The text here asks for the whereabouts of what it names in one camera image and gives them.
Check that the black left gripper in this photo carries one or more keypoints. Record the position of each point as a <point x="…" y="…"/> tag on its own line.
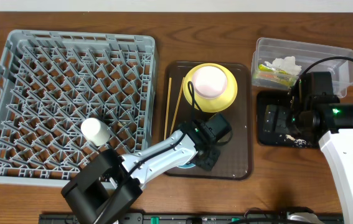
<point x="210" y="157"/>

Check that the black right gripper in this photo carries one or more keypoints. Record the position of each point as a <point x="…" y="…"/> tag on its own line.
<point x="274" y="119"/>

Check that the light blue bowl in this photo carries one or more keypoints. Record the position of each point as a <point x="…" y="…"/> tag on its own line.
<point x="187" y="166"/>

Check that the green snack wrapper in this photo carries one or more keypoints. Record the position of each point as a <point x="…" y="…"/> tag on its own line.
<point x="272" y="78"/>

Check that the white plastic cup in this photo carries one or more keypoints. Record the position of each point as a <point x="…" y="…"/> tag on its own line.
<point x="95" y="131"/>

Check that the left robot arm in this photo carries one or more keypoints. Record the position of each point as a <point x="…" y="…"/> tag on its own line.
<point x="105" y="188"/>

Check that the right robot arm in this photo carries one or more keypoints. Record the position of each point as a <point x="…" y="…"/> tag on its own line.
<point x="311" y="115"/>

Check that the grey dishwasher rack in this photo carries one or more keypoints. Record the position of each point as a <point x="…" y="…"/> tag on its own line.
<point x="51" y="81"/>

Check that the black plastic tray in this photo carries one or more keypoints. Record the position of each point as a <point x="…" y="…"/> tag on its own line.
<point x="281" y="98"/>

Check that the brown serving tray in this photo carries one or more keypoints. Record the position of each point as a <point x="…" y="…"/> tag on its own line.
<point x="236" y="158"/>

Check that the pile of rice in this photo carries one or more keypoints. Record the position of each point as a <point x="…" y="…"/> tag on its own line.
<point x="295" y="142"/>

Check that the crumpled white tissue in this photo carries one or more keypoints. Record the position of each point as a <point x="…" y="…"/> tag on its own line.
<point x="285" y="65"/>

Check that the right wooden chopstick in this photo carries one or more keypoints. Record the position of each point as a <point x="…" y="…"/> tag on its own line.
<point x="177" y="106"/>

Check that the wooden chopstick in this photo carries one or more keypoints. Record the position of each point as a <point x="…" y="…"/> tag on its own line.
<point x="167" y="107"/>
<point x="177" y="106"/>

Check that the pink bowl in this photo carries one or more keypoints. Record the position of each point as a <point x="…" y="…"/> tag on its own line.
<point x="209" y="81"/>

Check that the left wooden chopstick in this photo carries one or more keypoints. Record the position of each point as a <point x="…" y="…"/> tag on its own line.
<point x="167" y="107"/>

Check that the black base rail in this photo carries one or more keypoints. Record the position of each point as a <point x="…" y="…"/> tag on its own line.
<point x="139" y="218"/>

